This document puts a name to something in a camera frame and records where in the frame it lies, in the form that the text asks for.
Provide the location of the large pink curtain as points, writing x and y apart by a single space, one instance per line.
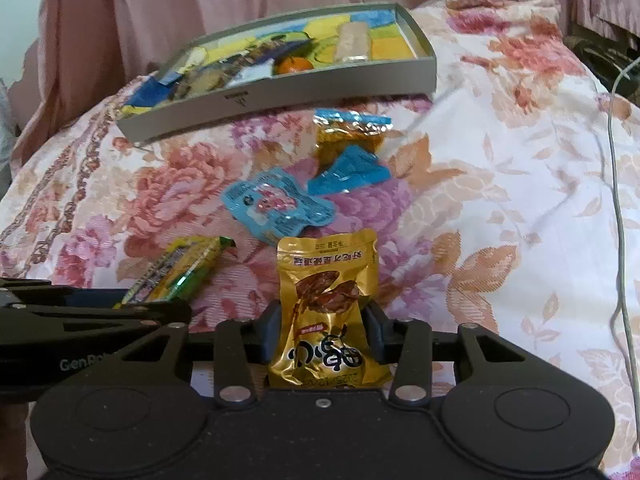
200 0

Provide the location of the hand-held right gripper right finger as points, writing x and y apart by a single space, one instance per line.
380 335

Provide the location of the grey pillow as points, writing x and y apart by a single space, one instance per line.
5 135

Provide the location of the orange mandarin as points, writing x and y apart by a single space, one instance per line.
294 66

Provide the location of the small blue white packet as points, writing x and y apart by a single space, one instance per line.
171 79

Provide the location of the light blue pig-print packet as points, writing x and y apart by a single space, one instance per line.
275 205

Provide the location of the dark blue snack bar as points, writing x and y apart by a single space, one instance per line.
252 56

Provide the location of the gold nut snack packet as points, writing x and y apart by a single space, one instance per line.
327 305

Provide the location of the floral bedsheet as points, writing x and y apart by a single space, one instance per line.
500 210

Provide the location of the beige rice cracker bar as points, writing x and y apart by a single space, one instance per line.
352 42

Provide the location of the green yellow snack bar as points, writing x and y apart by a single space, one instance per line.
185 265

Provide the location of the dark bag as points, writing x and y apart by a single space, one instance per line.
600 60

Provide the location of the gold packet with blue edge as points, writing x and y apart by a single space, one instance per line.
347 132

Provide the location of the plain light blue packet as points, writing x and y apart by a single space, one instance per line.
350 170

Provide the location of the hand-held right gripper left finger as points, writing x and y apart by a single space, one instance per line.
265 335

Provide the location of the grey shallow cardboard box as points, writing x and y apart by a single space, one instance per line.
300 92

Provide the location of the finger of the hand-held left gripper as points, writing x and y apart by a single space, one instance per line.
100 317
95 297

